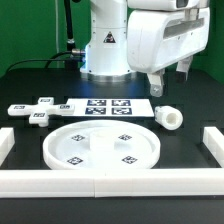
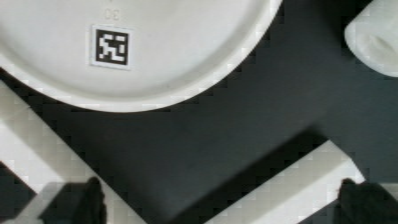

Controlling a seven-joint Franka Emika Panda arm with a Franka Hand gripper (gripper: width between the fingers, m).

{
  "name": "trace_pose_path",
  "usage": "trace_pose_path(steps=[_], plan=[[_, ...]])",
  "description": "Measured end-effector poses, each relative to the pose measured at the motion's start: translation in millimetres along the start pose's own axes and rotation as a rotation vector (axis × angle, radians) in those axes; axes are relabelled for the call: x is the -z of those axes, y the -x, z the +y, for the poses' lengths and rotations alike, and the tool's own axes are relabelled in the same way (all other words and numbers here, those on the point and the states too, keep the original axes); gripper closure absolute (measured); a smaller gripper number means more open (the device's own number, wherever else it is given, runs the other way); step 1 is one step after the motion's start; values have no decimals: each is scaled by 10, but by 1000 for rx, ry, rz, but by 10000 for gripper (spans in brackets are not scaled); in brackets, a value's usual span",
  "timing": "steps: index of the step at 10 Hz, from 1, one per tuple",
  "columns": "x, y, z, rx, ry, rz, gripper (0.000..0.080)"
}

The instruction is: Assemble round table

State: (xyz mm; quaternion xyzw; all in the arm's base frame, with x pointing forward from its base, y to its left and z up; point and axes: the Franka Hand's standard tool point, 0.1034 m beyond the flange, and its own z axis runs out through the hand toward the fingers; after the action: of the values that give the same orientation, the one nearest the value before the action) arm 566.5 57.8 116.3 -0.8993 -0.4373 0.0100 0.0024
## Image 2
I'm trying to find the white cylindrical table leg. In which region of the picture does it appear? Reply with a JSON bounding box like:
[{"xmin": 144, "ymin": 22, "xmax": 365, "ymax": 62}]
[{"xmin": 345, "ymin": 0, "xmax": 398, "ymax": 78}]

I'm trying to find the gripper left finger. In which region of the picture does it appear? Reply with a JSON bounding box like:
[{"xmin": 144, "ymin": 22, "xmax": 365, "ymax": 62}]
[{"xmin": 39, "ymin": 177, "xmax": 107, "ymax": 224}]

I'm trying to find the white round table top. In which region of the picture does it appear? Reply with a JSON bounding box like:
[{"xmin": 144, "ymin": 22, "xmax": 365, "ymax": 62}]
[{"xmin": 0, "ymin": 0, "xmax": 283, "ymax": 112}]

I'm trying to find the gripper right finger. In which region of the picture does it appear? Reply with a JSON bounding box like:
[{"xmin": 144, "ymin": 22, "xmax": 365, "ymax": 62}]
[{"xmin": 336, "ymin": 179, "xmax": 398, "ymax": 224}]

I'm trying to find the white left fence bar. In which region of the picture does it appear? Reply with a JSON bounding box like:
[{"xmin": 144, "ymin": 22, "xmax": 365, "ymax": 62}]
[{"xmin": 0, "ymin": 81, "xmax": 146, "ymax": 224}]

